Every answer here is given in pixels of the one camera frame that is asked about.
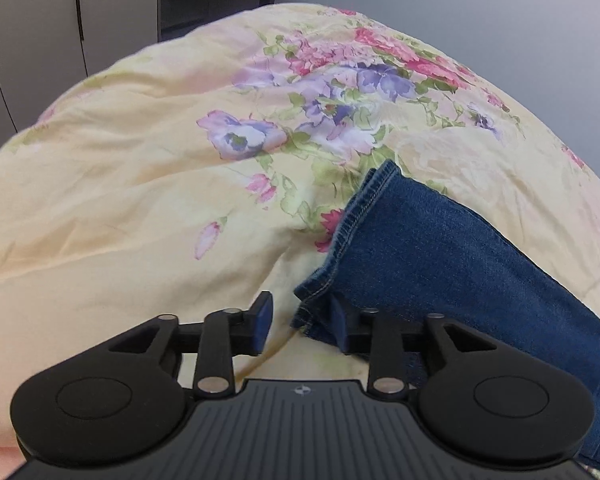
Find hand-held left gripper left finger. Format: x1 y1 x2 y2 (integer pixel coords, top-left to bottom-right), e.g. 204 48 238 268
107 291 274 398

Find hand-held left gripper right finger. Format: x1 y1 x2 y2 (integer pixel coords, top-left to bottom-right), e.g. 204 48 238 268
330 294 493 398

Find blue denim pants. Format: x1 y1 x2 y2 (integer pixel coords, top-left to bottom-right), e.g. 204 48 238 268
291 159 600 471

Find yellow floral blanket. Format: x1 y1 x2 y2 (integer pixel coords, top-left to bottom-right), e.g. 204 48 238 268
0 4 600 480

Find white wardrobe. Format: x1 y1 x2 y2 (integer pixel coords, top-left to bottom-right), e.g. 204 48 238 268
0 0 168 161

